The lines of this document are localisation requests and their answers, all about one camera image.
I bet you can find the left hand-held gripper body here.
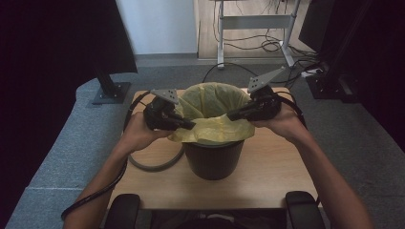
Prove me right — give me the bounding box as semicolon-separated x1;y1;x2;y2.
142;89;180;132

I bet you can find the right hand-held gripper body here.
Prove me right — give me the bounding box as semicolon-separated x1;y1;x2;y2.
247;66;287;121

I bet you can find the yellow plastic trash bag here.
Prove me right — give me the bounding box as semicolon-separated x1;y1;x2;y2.
167;81;256;147

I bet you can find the black ribbed trash bin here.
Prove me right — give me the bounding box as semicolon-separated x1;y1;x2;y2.
183;139;245;181

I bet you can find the grey bin rim ring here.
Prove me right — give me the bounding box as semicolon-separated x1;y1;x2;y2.
128;144;185;173

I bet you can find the person's left hand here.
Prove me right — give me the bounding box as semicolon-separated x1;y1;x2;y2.
122;111;175;154

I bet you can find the person's right hand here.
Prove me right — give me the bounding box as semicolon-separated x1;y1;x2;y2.
251;103;311;145

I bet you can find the white power strip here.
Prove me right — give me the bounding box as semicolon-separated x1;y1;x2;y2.
300;68;323;79

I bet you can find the black stand base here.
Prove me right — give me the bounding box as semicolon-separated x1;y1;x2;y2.
305;72;361;104

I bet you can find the black chair armrest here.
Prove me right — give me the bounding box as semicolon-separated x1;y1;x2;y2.
104;193;141;229
285;190;327;229

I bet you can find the dark curtain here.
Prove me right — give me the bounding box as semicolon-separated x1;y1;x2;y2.
0;0;139;223

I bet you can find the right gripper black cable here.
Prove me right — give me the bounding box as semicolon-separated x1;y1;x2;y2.
275;91;309;130

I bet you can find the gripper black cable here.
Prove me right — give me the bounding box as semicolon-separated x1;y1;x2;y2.
60;91;151;221
275;91;309;130

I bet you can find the black floor cable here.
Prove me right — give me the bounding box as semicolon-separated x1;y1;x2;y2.
201;62;289;86

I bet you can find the black stand with base plate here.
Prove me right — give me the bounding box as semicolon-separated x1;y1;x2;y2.
92;65;132;106

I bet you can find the tangle of black cables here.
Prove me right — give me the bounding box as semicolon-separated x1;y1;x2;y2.
212;0;319;65

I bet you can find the white metal stand frame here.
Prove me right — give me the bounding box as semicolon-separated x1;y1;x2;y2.
209;0;302;70

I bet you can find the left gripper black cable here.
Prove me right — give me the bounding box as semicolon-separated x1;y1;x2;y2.
60;91;151;221

